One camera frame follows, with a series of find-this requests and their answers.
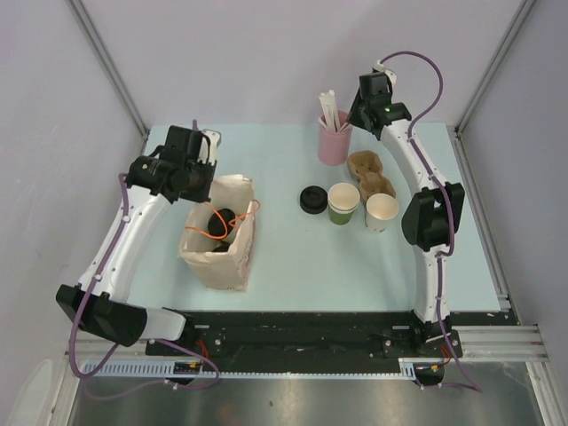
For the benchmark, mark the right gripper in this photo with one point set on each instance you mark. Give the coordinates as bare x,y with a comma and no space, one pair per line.
354,118

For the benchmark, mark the white wrapped straws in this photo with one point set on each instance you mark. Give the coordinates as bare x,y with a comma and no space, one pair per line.
331,120

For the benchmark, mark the brown paper takeout bag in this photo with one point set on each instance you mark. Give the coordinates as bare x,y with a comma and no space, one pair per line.
230,270

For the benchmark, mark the pink straw holder cup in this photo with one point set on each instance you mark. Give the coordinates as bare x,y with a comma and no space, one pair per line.
333,147

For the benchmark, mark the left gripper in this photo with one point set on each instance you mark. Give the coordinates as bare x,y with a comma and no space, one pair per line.
201,195

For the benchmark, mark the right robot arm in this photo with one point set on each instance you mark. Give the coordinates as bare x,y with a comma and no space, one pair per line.
433,215

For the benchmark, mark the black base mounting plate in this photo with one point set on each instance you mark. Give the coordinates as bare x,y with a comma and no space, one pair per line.
223,333

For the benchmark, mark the black coffee cup lid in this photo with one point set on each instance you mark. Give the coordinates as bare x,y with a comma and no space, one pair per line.
221,248

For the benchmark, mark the white cable duct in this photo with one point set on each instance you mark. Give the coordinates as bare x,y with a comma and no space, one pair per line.
366,368

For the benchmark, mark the brown cardboard cup carrier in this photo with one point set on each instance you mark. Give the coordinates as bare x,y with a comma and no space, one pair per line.
367,168

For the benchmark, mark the stack of black lids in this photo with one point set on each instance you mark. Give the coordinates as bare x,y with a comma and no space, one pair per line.
313,199

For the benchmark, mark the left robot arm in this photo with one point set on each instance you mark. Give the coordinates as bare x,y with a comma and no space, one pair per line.
182,168

